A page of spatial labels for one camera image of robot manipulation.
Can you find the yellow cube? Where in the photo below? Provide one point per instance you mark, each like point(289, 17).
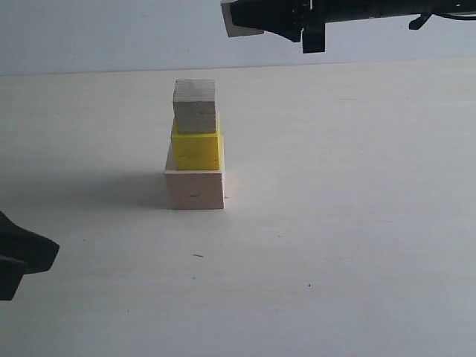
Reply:
point(198, 151)

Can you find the small wooden cube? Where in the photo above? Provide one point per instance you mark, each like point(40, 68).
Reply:
point(233, 30)

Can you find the medium grooved wooden cube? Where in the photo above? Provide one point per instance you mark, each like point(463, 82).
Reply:
point(194, 106)

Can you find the large light wooden cube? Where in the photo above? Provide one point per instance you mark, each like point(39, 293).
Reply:
point(194, 189)

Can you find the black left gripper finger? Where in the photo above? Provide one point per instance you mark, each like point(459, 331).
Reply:
point(37, 251)
point(11, 273)

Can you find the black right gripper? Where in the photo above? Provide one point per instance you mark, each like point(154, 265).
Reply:
point(281, 17)

